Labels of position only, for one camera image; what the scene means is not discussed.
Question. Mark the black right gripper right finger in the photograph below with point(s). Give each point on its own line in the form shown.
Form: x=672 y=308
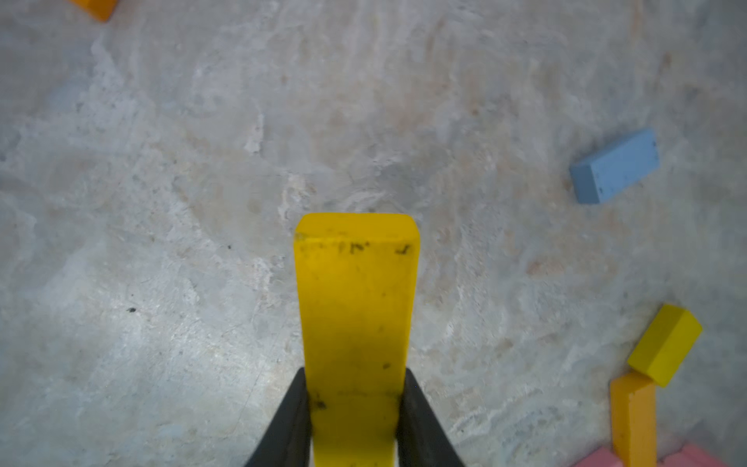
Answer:
x=421 y=440

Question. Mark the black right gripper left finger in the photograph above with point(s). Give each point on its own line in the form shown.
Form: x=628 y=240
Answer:
x=287 y=441

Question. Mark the pink short block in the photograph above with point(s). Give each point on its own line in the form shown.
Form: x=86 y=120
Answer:
x=602 y=457

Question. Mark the golden yellow long block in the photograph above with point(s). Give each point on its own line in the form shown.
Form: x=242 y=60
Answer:
x=634 y=419

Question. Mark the pink alarm clock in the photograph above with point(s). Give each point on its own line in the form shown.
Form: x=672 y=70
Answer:
x=691 y=456

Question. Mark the small yellow short block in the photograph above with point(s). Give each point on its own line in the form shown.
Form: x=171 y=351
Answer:
x=665 y=344

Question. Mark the light blue short block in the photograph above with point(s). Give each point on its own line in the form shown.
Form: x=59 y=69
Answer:
x=601 y=176

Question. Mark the amber orange long block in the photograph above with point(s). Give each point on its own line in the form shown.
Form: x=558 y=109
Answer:
x=102 y=10

